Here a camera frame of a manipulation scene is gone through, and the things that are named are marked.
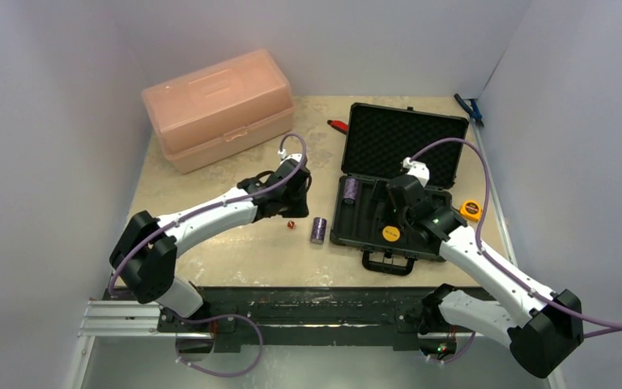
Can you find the purple poker chip stack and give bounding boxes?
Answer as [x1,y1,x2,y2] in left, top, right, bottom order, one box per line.
[343,177,360,205]

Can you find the yellow big blind button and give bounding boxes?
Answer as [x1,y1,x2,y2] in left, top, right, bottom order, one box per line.
[381,225,401,242]

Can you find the black foam-lined carry case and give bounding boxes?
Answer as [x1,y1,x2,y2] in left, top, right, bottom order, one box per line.
[330,103,469,276]

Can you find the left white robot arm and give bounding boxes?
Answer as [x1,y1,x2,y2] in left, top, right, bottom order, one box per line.
[109,154,310,331]

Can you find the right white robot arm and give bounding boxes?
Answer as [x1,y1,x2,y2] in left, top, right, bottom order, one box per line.
[386,175,584,378]

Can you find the yellow tape measure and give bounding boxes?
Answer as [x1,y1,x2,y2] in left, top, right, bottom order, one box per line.
[459,199,483,222]

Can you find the pink plastic storage box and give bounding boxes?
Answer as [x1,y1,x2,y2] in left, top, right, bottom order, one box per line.
[141,49,296,173]

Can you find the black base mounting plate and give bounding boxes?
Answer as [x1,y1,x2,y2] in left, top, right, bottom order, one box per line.
[101,286,497,356]

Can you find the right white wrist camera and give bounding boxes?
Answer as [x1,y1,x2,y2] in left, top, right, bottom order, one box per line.
[402,157,430,187]

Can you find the red-handled tool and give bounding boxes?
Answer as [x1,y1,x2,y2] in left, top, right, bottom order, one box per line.
[326,120,348,134]

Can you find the blue-handled pliers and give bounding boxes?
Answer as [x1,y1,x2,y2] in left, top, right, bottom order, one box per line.
[454,93,484,127]

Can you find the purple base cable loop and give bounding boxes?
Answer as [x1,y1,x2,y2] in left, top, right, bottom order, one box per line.
[173,313,265,378]

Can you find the aluminium extrusion rail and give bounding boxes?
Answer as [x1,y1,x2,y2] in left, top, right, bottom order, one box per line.
[63,300,211,388]

